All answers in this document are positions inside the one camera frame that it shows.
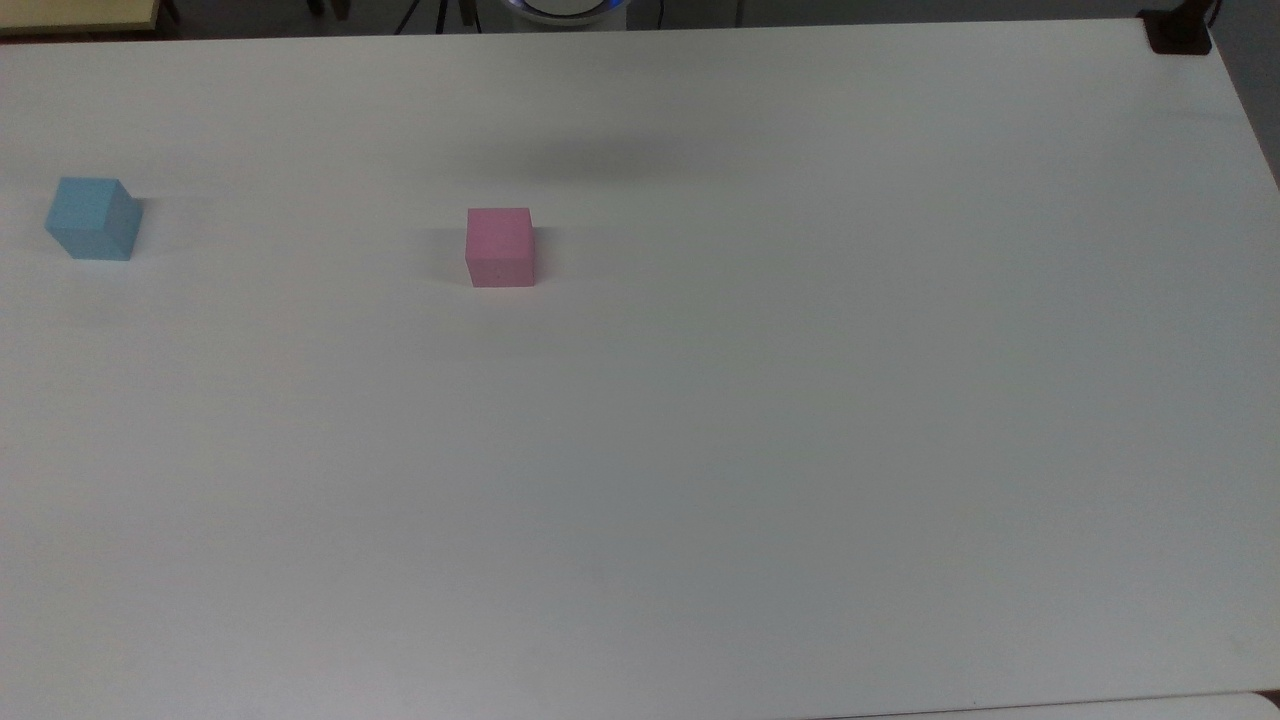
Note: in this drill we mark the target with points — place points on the black tripod legs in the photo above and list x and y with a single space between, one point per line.
440 12

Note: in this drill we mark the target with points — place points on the blue foam cube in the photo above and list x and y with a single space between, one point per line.
92 220

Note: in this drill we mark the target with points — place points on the dark table clamp mount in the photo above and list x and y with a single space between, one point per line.
1175 35

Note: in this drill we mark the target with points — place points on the yellow wooden table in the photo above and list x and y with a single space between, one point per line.
70 12

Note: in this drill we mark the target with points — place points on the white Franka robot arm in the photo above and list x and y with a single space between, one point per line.
560 12

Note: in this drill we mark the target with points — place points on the pink foam cube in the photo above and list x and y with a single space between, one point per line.
500 250

